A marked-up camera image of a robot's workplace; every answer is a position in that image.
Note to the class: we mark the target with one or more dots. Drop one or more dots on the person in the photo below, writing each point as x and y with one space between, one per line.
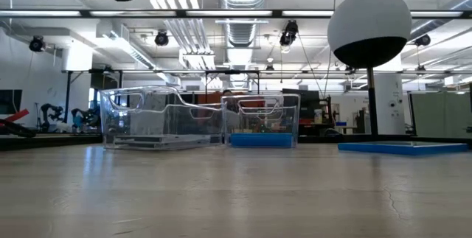
227 92

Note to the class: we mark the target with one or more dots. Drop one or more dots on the black table frame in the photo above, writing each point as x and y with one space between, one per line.
48 141

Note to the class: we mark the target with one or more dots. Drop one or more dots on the blue jewel case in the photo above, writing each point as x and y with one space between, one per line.
260 140

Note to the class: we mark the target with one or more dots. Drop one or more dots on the black ceiling spotlight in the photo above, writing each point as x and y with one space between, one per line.
289 33
161 38
37 43
422 40

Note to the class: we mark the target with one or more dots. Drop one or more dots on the black background robot arm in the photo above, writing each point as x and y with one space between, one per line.
51 114

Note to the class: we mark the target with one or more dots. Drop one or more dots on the white round column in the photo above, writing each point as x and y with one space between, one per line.
389 101

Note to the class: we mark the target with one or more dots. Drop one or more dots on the small clear plastic bin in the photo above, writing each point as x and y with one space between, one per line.
262 120

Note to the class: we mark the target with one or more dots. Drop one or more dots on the blue background robot arm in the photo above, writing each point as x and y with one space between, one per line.
85 118

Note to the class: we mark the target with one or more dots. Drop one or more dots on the green partition panel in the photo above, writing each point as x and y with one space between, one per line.
442 114

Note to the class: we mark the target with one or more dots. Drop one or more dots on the red bar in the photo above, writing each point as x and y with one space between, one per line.
16 115

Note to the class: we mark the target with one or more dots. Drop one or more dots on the blue plastic bag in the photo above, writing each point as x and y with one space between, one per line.
402 148

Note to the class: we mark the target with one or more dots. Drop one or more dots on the dark wall monitor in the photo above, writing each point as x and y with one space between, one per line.
10 101

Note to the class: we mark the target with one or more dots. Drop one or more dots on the large clear plastic bin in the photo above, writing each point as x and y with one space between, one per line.
155 120

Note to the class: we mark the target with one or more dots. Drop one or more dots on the white globe table lamp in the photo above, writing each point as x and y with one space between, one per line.
368 20

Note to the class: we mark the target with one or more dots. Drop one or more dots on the black jewel case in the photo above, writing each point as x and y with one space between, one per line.
162 141

